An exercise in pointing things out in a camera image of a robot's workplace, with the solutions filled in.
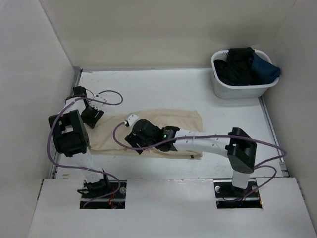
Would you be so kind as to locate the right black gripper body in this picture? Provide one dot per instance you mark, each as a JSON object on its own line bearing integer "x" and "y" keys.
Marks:
{"x": 133, "y": 138}

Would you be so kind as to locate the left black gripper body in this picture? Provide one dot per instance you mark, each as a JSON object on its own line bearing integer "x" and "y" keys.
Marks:
{"x": 90, "y": 115}

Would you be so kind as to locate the beige trousers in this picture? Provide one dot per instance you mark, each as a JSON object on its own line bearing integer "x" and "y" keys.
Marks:
{"x": 102, "y": 142}

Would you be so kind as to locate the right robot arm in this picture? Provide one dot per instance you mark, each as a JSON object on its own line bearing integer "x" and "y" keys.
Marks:
{"x": 238, "y": 148}

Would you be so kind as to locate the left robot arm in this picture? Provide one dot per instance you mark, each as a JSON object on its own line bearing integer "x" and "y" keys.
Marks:
{"x": 71, "y": 138}

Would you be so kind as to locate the black trousers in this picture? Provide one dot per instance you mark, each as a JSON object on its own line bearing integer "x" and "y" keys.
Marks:
{"x": 236, "y": 69}

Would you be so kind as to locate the navy blue trousers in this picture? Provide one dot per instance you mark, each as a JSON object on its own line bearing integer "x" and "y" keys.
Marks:
{"x": 263, "y": 72}

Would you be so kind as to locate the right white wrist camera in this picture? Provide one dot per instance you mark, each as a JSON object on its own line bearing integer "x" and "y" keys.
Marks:
{"x": 131, "y": 120}

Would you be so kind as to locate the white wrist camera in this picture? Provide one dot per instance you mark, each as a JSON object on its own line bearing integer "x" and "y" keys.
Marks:
{"x": 131, "y": 120}
{"x": 100, "y": 99}

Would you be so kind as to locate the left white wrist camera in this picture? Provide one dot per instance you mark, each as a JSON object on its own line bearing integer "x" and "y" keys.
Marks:
{"x": 100, "y": 99}

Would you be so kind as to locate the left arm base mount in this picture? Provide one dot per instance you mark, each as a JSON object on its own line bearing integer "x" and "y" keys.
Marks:
{"x": 116, "y": 196}

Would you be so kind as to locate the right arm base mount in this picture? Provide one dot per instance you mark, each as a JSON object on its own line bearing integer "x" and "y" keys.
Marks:
{"x": 229, "y": 197}

